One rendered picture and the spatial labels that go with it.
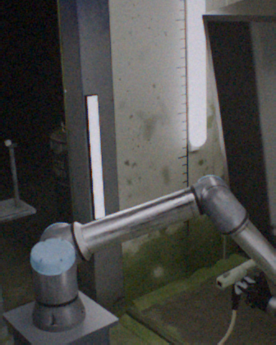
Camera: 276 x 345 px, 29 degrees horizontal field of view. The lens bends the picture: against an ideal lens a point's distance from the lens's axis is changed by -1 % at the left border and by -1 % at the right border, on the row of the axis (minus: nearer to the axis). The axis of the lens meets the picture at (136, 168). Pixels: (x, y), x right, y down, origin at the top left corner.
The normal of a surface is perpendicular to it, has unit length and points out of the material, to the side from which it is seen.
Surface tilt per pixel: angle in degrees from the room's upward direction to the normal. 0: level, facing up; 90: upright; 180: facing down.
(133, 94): 90
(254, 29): 91
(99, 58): 90
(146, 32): 90
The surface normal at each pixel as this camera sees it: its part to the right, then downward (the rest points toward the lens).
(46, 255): -0.04, -0.92
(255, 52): 0.63, 0.22
